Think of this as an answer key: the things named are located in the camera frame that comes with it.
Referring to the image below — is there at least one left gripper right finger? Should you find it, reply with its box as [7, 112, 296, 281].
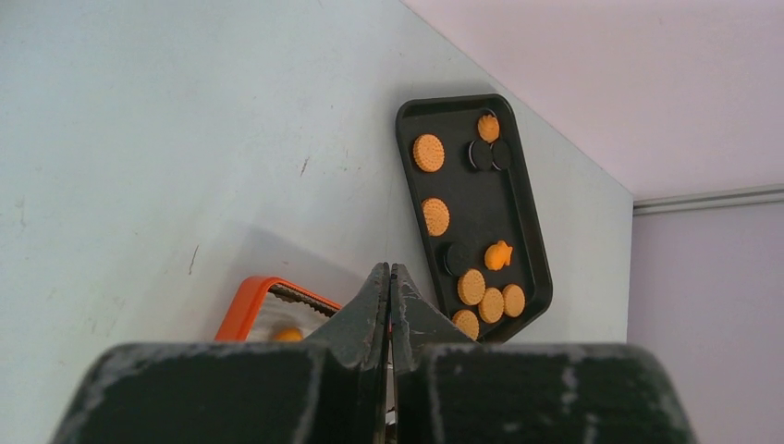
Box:
[389, 264, 697, 443]

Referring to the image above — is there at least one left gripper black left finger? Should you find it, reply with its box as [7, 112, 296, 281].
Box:
[53, 263, 390, 443]

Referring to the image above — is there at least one orange fish cookie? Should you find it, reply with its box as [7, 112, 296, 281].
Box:
[484, 240, 514, 271]
[271, 327, 304, 342]

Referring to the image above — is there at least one orange compartment box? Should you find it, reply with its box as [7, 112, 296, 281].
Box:
[214, 276, 341, 342]

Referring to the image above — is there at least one black cookie tray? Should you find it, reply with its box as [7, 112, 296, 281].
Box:
[395, 93, 553, 342]

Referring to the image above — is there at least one round orange cookie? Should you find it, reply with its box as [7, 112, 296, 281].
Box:
[478, 288, 505, 324]
[422, 197, 450, 237]
[457, 268, 486, 306]
[501, 284, 526, 318]
[452, 309, 480, 340]
[412, 134, 446, 173]

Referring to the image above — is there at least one white paper cup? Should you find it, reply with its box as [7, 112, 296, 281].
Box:
[247, 297, 328, 341]

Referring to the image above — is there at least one black sandwich cookie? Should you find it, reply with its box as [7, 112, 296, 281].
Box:
[468, 139, 493, 171]
[491, 139, 512, 171]
[441, 241, 476, 277]

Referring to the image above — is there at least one orange shell cookie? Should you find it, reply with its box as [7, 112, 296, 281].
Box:
[477, 114, 500, 143]

